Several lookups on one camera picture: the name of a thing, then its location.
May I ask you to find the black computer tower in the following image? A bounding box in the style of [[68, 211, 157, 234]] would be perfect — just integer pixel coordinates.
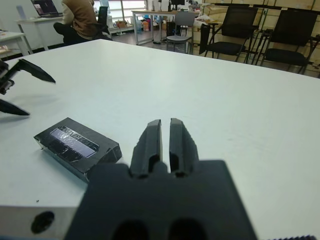
[[165, 21, 176, 39]]

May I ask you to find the window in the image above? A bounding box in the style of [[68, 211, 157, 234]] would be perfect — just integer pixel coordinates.
[[99, 0, 148, 10]]

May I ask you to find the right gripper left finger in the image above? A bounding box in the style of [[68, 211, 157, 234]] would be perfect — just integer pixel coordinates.
[[129, 118, 165, 180]]

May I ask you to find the open laptop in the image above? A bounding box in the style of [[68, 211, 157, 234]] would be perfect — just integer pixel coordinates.
[[30, 0, 64, 19]]

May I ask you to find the wooden desk with white legs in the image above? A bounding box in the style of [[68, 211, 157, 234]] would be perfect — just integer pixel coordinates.
[[131, 9, 181, 46]]

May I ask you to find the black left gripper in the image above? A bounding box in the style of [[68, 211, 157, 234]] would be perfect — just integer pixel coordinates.
[[0, 58, 57, 117]]

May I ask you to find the wooden shipping crate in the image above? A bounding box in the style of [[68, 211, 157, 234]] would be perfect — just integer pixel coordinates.
[[201, 2, 227, 16]]

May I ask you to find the person in brown jacket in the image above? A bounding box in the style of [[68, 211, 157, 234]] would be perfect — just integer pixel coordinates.
[[53, 0, 114, 46]]

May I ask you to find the black office chair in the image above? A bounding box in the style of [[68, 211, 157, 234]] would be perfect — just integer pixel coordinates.
[[95, 5, 113, 41]]

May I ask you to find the white side table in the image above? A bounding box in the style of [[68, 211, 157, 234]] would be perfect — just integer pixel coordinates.
[[0, 30, 34, 58]]

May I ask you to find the grey plastic chair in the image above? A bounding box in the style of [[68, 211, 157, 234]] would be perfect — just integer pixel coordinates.
[[165, 11, 199, 55]]

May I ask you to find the blue water jug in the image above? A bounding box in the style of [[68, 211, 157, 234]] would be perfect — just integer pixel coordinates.
[[134, 17, 144, 33]]

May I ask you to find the black mesh chair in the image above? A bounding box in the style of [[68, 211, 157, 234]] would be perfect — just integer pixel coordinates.
[[198, 5, 260, 63], [259, 9, 318, 75]]

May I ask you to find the black box lid with window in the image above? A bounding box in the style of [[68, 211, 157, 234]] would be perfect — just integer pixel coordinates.
[[33, 116, 123, 185]]

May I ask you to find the white plastic bag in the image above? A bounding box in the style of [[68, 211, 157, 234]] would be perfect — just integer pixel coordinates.
[[194, 14, 214, 26]]

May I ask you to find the black computer monitor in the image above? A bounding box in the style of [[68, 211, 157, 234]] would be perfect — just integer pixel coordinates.
[[170, 0, 186, 12]]

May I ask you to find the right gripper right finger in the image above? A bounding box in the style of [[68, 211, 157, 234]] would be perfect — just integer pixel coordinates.
[[168, 117, 201, 178]]

